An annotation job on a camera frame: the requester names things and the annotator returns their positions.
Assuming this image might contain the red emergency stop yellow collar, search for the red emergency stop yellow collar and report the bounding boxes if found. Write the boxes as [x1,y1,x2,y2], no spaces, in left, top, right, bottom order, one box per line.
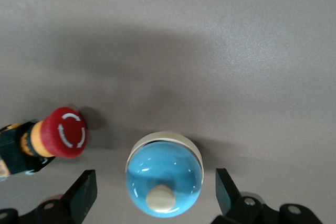
[0,106,89,182]

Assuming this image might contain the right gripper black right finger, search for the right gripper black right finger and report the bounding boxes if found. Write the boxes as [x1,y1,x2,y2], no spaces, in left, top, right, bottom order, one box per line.
[209,168,324,224]

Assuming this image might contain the blue bell with cream knob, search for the blue bell with cream knob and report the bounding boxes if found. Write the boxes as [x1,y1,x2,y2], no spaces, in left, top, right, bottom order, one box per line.
[125,131,204,219]

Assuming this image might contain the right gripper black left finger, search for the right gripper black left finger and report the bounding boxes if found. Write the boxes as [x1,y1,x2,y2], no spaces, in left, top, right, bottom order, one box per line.
[0,169,98,224]

